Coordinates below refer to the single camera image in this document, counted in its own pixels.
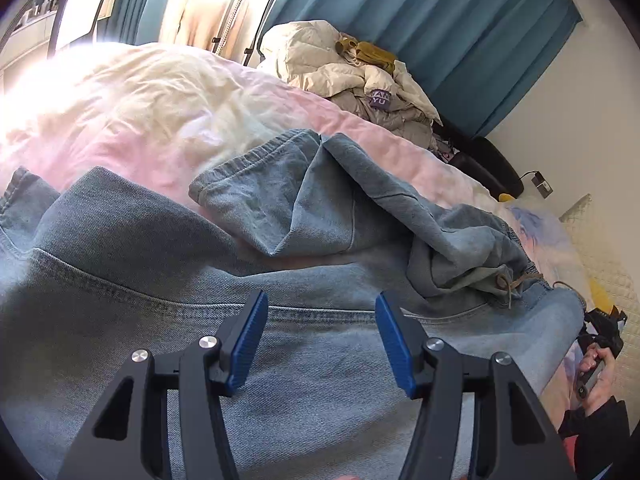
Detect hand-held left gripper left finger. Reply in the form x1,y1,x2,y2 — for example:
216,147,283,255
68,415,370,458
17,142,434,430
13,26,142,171
57,289,269,480

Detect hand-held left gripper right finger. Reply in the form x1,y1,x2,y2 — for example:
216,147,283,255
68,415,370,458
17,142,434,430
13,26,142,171
375,291,576,480

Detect blue denim jeans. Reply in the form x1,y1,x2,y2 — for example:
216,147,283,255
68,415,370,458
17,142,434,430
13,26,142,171
0,129,586,480

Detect pile of beige clothes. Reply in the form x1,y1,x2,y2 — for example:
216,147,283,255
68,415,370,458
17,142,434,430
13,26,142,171
257,20,443,151

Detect clothes rack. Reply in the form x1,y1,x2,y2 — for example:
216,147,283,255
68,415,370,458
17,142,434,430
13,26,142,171
175,0,311,66

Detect person's right hand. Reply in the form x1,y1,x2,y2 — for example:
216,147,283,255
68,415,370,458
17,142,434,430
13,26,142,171
577,347,620,417

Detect cream quilted cloth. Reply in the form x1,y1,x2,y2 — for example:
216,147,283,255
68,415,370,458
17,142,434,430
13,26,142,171
560,194,640,411

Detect black seat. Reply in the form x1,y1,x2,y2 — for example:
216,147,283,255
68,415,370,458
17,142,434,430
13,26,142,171
432,127,525,201

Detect pink and white blanket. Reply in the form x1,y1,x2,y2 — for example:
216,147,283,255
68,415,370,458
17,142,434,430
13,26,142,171
0,42,511,281

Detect mustard yellow cloth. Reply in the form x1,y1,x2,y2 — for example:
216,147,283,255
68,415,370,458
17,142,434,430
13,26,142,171
335,32,408,73

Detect teal curtain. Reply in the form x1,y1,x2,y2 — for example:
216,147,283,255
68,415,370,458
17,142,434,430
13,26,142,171
107,0,181,46
260,0,583,138

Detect beige hanging garment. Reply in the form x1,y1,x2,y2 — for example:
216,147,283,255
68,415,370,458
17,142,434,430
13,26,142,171
159,0,251,63

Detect white chair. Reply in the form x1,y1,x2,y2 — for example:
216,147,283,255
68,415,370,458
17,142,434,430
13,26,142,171
47,0,118,56

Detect wall outlet with charger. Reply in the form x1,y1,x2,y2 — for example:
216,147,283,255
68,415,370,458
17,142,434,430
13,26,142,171
520,170,555,198

